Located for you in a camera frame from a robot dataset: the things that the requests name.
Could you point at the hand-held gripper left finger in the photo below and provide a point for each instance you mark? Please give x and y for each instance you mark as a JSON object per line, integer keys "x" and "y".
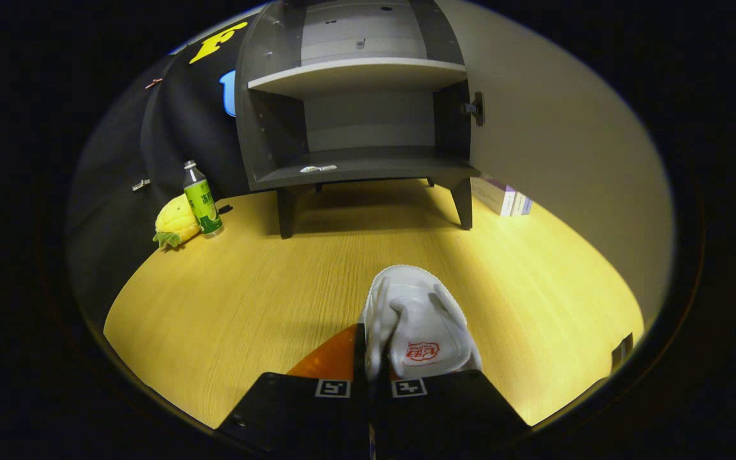
{"x": 360, "y": 358}

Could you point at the green label drink bottle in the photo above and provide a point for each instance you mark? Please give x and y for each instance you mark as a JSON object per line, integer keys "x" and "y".
{"x": 202, "y": 201}

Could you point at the silver clip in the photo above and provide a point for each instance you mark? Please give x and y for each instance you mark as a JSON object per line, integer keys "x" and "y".
{"x": 140, "y": 184}

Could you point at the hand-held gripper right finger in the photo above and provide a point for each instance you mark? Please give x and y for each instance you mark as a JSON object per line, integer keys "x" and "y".
{"x": 457, "y": 409}

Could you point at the red clip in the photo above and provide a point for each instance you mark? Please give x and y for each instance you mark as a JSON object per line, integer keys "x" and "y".
{"x": 154, "y": 83}

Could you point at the beige shoe cabinet door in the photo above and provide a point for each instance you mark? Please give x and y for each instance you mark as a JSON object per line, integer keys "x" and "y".
{"x": 566, "y": 160}

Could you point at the black backdrop cloth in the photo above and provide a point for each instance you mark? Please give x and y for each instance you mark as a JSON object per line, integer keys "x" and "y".
{"x": 119, "y": 160}

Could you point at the cabinet door hinge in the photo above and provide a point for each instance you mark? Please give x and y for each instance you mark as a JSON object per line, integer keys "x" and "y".
{"x": 475, "y": 108}

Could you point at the white canvas shoe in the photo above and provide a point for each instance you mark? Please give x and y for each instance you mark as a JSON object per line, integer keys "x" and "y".
{"x": 419, "y": 313}

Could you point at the yellow pineapple plush toy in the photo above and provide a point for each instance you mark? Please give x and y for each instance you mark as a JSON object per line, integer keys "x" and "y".
{"x": 176, "y": 222}

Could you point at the grey shoe cabinet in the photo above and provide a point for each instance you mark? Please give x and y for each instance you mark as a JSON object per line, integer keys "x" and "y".
{"x": 368, "y": 121}

